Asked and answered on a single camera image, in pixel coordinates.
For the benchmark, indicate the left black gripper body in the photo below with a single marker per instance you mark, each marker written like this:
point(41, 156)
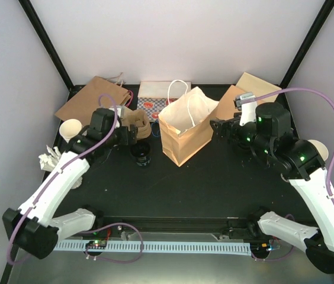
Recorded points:
point(122, 140)

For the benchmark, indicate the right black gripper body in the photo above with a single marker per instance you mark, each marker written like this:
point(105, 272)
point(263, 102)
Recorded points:
point(234, 138)

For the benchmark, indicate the orange kraft paper bag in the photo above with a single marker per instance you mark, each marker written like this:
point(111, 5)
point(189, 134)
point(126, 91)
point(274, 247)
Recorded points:
point(185, 123)

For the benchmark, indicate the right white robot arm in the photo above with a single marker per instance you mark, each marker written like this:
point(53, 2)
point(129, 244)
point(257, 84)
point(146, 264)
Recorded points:
point(270, 139)

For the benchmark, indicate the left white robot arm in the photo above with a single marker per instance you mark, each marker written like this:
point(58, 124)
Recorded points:
point(33, 226)

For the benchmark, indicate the stack of pulp cup carriers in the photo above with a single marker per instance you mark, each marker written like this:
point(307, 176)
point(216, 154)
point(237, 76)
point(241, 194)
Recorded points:
point(139, 119)

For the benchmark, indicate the orange flat bag right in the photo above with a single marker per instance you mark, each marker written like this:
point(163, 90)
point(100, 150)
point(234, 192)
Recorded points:
point(226, 107)

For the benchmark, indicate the checkered printed paper bag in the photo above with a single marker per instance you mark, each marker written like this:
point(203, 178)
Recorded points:
point(154, 96)

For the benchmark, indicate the brown flat paper bag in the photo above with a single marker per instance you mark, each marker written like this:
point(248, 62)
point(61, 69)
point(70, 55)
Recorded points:
point(82, 105)

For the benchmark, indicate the left stack of paper cups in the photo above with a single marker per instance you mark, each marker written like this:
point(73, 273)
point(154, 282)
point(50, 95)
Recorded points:
point(70, 128)

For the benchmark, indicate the stack of paper cups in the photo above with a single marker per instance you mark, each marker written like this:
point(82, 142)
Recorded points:
point(321, 149)
point(70, 128)

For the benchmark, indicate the tan flat paper bag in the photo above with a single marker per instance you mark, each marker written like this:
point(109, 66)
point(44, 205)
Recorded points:
point(259, 87)

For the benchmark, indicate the bundle of wrapped straws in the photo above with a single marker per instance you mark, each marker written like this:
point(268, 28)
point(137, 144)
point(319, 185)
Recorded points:
point(52, 159)

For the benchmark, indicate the right stack of paper cups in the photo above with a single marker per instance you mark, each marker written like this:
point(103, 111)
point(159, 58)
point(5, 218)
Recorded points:
point(321, 149)

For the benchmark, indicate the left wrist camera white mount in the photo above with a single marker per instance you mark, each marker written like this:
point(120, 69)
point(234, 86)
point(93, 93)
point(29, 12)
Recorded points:
point(120, 110)

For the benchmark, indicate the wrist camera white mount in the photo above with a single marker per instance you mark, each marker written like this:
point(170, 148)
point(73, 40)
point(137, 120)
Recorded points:
point(120, 110)
point(246, 104)

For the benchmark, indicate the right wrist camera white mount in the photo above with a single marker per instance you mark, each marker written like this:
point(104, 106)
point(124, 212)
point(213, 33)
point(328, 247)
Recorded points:
point(246, 104)

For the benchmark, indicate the blue slotted cable duct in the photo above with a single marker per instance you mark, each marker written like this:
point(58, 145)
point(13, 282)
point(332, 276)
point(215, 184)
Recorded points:
point(112, 246)

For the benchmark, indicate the right black frame post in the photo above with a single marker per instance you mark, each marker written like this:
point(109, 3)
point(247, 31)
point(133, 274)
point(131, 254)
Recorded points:
point(309, 39)

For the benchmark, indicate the black frame post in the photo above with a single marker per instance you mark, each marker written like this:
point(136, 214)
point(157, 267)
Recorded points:
point(309, 39)
point(46, 41)

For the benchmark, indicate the left black frame post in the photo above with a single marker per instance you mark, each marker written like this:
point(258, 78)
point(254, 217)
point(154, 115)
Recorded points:
point(46, 41)

